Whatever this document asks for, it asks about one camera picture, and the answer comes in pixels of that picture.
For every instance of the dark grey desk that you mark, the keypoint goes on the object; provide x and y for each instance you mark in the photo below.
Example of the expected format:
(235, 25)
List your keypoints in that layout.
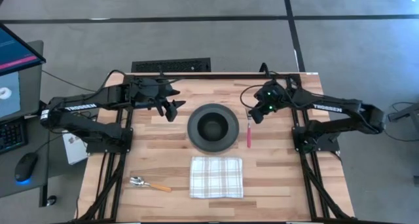
(39, 171)

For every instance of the grey deep plate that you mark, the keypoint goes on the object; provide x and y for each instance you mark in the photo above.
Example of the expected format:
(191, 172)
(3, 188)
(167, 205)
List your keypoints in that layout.
(212, 142)

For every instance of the checked cloth napkin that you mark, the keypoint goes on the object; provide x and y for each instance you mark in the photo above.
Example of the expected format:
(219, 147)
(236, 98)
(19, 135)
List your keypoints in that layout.
(216, 177)

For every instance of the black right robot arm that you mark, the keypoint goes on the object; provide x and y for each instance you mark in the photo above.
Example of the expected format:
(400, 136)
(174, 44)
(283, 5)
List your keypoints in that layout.
(327, 107)

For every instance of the monitor with blue screen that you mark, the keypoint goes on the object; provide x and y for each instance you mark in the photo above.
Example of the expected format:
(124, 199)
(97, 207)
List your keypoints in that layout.
(16, 52)

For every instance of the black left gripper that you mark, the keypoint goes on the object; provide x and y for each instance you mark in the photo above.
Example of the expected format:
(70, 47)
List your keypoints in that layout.
(149, 91)

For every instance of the grey metal stand leg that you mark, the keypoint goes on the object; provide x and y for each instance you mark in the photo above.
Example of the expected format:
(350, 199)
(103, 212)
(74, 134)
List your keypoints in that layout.
(406, 112)

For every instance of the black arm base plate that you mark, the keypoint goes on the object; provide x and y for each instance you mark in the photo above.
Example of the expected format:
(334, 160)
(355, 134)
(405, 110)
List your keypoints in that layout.
(108, 147)
(322, 145)

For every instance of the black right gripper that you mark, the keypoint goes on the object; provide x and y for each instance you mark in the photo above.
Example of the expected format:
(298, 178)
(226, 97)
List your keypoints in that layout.
(271, 99)

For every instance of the black computer mouse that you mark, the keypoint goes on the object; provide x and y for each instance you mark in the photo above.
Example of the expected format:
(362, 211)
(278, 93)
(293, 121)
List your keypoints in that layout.
(25, 166)

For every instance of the monitor with grey screen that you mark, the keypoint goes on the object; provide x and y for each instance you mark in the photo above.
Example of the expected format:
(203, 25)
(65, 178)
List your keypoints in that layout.
(29, 86)

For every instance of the white cardboard box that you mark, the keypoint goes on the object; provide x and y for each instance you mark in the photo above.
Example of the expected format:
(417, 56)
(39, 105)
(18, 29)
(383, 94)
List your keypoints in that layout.
(74, 150)

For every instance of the black floor vent grille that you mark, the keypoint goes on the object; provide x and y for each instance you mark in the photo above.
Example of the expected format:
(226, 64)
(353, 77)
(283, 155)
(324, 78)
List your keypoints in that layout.
(170, 65)

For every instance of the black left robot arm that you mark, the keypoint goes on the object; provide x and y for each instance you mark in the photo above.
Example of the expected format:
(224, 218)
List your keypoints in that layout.
(82, 107)

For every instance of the black keyboard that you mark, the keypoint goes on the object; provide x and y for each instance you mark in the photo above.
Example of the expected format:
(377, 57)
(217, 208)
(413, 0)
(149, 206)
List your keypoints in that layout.
(11, 135)

